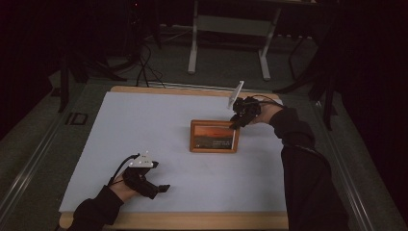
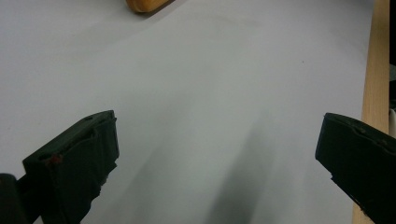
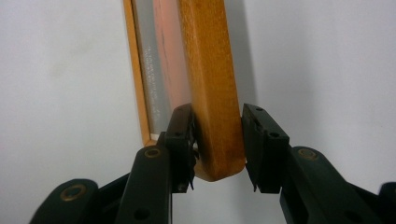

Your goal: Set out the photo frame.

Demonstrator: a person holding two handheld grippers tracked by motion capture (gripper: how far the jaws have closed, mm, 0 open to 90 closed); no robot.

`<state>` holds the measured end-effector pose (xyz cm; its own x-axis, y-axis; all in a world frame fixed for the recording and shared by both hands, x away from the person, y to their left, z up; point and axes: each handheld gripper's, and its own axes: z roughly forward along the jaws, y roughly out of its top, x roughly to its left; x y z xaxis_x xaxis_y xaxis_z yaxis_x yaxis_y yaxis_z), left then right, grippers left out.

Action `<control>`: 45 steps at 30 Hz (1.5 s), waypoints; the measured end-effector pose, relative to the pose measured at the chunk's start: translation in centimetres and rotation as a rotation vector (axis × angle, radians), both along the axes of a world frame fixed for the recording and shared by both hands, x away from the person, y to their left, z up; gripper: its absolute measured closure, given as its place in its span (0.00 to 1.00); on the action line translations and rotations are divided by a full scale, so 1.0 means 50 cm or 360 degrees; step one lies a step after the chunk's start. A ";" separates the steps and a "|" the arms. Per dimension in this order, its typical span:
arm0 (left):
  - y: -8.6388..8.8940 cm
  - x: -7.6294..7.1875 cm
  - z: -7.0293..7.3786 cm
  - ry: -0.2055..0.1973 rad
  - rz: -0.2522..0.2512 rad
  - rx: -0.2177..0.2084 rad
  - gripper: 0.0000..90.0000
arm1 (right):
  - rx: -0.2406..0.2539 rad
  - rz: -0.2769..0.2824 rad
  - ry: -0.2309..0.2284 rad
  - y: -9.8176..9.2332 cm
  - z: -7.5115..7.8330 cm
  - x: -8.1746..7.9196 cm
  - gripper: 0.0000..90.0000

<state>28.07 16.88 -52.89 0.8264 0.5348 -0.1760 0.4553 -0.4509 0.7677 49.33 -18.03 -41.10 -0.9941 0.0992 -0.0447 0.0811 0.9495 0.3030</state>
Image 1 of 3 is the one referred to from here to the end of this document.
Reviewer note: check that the black stand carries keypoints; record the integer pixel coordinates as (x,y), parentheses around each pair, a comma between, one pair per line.
(64,83)
(327,102)

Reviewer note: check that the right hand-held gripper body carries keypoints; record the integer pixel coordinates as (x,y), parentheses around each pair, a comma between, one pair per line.
(247,110)

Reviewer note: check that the metal floor rail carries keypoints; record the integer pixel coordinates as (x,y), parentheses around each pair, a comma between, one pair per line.
(29,166)
(346,173)

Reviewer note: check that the person's right hand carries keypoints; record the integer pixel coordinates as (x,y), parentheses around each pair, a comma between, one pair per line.
(269,112)

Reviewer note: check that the wooden table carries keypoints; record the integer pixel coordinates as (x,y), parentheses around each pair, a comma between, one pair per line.
(176,220)

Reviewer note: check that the person's left hand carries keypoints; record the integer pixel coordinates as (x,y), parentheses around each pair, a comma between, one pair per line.
(123,192)

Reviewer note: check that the black rectangular floor bracket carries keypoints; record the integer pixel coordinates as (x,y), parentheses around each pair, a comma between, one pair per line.
(68,119)

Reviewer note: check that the grey metal desk frame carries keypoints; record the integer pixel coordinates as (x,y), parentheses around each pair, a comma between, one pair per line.
(231,25)

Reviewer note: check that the wooden picture frame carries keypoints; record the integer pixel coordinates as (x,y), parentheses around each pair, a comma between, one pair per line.
(214,136)

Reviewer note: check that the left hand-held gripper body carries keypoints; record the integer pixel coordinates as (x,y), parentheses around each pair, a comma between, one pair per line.
(141,181)

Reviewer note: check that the white table mat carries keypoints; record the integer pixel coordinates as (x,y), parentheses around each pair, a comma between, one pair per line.
(144,128)

